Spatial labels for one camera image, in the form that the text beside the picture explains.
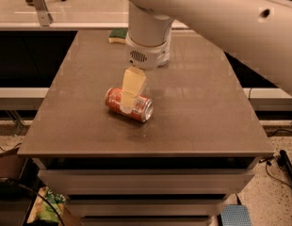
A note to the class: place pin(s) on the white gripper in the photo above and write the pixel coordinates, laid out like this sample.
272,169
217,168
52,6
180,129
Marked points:
148,56

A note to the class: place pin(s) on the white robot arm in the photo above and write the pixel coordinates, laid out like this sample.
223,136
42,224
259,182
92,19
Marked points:
256,32

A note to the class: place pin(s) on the clear plastic water bottle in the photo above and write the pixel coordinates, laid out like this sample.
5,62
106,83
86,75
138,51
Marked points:
166,53

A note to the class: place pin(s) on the green and yellow sponge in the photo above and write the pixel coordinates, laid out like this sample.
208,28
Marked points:
117,36

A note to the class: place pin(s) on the grey drawer cabinet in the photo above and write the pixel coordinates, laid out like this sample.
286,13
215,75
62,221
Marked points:
176,169

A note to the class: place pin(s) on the green snack bag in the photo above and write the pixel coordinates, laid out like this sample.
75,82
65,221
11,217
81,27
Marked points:
47,209

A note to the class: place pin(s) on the blue perforated pad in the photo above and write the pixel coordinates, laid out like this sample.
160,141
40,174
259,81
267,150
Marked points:
235,215

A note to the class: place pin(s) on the left metal railing bracket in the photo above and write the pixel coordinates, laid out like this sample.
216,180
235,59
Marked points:
43,13

